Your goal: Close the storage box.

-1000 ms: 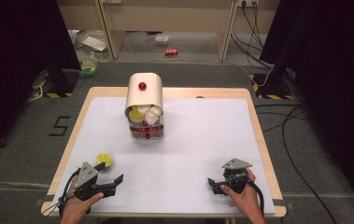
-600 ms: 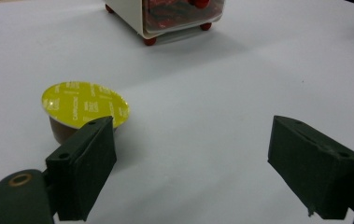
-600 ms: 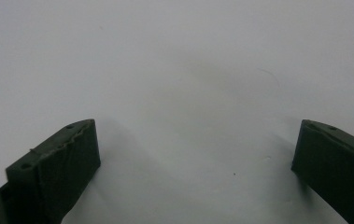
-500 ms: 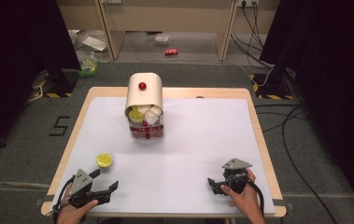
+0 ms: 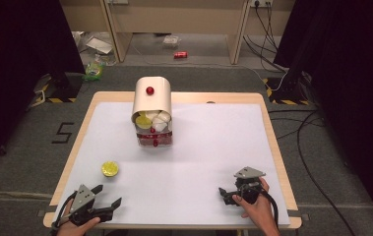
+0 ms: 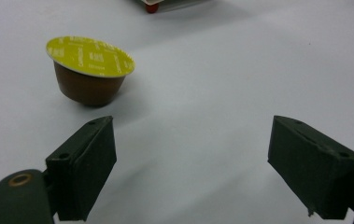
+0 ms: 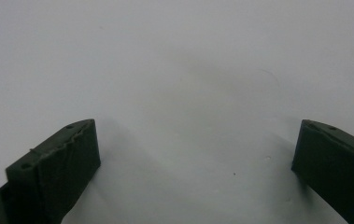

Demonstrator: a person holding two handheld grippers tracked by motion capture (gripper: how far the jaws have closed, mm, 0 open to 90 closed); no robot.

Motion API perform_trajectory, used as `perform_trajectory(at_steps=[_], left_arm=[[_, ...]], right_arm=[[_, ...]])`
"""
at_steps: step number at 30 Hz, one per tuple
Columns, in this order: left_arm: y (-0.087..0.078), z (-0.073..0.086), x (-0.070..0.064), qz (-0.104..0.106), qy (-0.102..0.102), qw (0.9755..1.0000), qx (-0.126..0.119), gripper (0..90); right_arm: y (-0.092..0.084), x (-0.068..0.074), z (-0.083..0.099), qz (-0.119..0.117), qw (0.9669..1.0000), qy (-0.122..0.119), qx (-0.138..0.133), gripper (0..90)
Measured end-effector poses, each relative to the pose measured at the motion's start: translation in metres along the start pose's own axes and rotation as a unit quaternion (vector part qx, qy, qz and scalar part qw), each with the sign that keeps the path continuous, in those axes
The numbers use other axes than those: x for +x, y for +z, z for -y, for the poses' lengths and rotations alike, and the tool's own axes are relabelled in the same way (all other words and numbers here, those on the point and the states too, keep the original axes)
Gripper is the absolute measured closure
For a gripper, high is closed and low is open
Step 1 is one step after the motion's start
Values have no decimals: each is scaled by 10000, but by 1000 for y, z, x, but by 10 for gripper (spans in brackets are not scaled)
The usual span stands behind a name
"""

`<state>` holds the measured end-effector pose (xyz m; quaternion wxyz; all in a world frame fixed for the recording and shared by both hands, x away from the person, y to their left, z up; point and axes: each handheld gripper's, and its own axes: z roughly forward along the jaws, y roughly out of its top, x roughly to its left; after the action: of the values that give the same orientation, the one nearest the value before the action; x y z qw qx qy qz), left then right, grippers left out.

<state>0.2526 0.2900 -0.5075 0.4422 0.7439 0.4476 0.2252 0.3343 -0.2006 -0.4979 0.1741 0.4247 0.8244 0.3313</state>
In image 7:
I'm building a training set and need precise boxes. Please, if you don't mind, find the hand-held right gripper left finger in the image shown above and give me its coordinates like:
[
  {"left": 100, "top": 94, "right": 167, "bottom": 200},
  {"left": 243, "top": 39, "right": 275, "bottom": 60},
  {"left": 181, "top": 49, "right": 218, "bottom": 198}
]
[{"left": 0, "top": 119, "right": 102, "bottom": 224}]

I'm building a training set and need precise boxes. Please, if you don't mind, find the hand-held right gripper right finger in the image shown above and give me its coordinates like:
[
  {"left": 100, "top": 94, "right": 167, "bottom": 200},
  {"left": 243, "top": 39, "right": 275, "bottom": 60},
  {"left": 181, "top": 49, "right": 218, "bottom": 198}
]
[{"left": 290, "top": 119, "right": 354, "bottom": 224}]

